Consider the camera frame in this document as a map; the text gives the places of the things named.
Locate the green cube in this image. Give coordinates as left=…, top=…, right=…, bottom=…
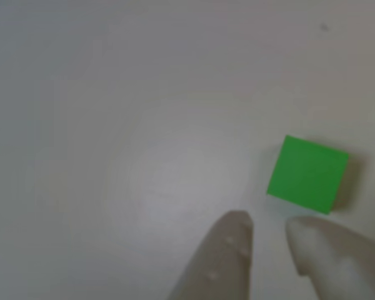
left=266, top=134, right=350, bottom=216

